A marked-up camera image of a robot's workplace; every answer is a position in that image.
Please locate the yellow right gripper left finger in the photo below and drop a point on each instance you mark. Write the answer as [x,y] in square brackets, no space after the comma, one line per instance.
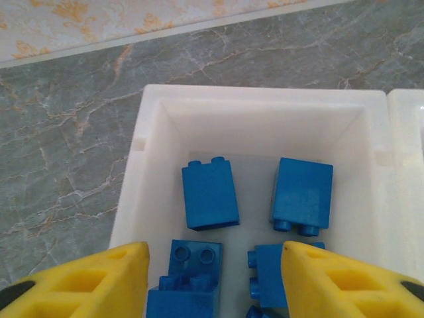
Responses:
[73,291]

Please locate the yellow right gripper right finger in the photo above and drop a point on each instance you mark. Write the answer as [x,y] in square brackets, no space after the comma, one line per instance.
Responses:
[348,291]

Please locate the blue lego brick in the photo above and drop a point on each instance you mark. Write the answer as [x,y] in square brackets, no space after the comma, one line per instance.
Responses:
[195,263]
[182,303]
[254,313]
[268,275]
[301,195]
[210,195]

